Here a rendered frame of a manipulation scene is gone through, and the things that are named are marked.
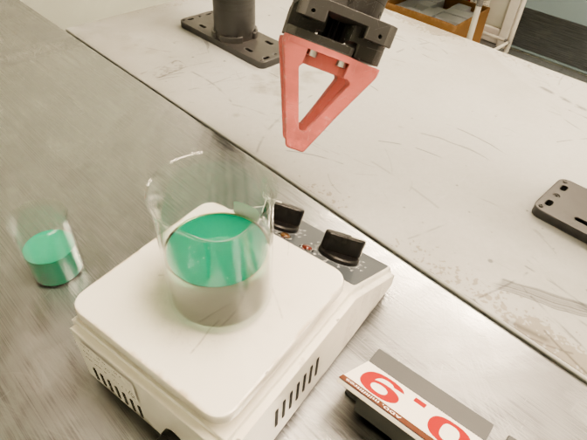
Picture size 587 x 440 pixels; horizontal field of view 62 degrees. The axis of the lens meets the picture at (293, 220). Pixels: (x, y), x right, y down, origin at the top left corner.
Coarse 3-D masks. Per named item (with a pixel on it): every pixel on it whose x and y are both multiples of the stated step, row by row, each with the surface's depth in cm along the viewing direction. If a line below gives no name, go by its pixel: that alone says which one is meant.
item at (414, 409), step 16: (368, 368) 34; (368, 384) 32; (384, 384) 33; (384, 400) 30; (400, 400) 32; (416, 400) 33; (416, 416) 30; (432, 416) 32; (432, 432) 29; (448, 432) 30; (464, 432) 31
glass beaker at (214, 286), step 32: (192, 160) 26; (224, 160) 26; (256, 160) 26; (160, 192) 25; (192, 192) 27; (224, 192) 28; (256, 192) 27; (160, 224) 22; (256, 224) 23; (160, 256) 26; (192, 256) 23; (224, 256) 23; (256, 256) 24; (192, 288) 24; (224, 288) 24; (256, 288) 26; (192, 320) 26; (224, 320) 26
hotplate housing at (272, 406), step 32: (352, 288) 32; (384, 288) 38; (320, 320) 30; (352, 320) 34; (96, 352) 29; (320, 352) 30; (128, 384) 28; (160, 384) 27; (288, 384) 28; (160, 416) 28; (192, 416) 26; (256, 416) 26; (288, 416) 31
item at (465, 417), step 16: (384, 352) 36; (384, 368) 35; (400, 368) 35; (400, 384) 34; (416, 384) 35; (432, 384) 35; (368, 400) 30; (432, 400) 34; (448, 400) 34; (368, 416) 32; (384, 416) 31; (448, 416) 33; (464, 416) 33; (480, 416) 33; (384, 432) 32; (400, 432) 31; (480, 432) 32
